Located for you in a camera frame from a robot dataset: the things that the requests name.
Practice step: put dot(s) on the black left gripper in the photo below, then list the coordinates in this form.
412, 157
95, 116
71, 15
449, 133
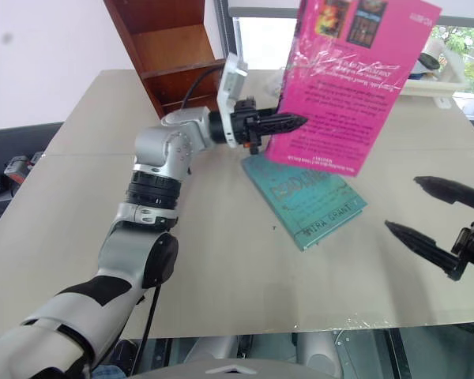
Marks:
245, 125

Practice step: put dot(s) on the pink paperback book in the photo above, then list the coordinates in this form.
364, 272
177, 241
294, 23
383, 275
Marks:
339, 98

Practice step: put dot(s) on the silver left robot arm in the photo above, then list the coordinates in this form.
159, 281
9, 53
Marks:
162, 146

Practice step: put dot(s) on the teal hardcover book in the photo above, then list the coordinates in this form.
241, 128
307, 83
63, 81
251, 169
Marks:
316, 205

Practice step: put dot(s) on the brown wooden bookshelf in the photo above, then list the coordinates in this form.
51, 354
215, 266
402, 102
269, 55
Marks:
170, 43

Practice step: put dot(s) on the white plastic stand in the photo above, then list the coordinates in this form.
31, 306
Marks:
438, 85

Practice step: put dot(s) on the white and black round device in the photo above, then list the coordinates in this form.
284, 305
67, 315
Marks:
430, 53

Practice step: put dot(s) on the grey robot torso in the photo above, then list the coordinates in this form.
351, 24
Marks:
229, 369

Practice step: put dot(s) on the grey device with red parts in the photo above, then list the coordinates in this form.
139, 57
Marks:
17, 166

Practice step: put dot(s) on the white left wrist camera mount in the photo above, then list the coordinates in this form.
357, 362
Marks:
232, 85

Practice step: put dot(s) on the dark window frame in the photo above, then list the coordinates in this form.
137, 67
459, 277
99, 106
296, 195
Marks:
226, 31

